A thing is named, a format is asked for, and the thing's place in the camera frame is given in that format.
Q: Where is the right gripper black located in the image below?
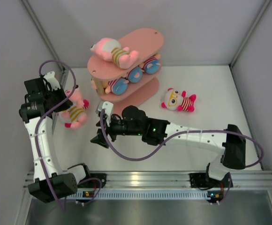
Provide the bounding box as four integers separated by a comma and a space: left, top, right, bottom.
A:
91, 112, 144, 148

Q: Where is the small pink frog plush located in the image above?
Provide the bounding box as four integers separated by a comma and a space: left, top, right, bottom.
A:
58, 85, 89, 129

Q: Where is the large pink frog plush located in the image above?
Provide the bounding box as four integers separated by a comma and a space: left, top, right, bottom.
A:
90, 37, 139, 69

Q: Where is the white glasses plush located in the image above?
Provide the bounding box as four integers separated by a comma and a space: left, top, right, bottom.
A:
57, 99, 89, 129
161, 88, 196, 113

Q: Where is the orange-head blue-body plush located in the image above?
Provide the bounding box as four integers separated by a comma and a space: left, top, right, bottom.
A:
139, 53, 161, 74

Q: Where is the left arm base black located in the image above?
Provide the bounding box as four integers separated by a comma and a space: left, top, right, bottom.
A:
74, 173, 107, 188

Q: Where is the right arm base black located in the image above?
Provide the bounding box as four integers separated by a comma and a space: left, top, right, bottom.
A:
189, 172, 233, 190

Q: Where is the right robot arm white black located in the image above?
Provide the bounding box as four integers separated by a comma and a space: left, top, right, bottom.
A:
91, 103, 246, 186

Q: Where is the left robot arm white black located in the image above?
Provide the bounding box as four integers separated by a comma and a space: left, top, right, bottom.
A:
19, 75, 92, 203

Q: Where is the pink three-tier shelf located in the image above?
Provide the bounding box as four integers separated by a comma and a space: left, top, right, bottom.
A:
87, 28, 164, 114

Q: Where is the blue plush on shelf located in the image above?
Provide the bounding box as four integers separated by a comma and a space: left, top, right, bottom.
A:
105, 78, 129, 95
126, 66, 143, 83

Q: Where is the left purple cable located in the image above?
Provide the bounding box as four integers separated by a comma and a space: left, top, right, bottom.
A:
36, 60, 103, 213

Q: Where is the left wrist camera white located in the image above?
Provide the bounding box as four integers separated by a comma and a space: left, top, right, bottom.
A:
43, 71, 61, 90

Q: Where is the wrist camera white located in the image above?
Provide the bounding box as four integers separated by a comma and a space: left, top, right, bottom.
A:
43, 71, 61, 90
96, 101, 114, 125

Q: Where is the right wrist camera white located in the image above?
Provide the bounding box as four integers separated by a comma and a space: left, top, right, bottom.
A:
96, 101, 114, 125

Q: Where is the aluminium mounting rail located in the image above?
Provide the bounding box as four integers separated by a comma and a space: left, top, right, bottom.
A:
23, 170, 272, 188

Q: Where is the slotted cable duct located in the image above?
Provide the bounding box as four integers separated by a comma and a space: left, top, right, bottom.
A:
30, 189, 223, 200

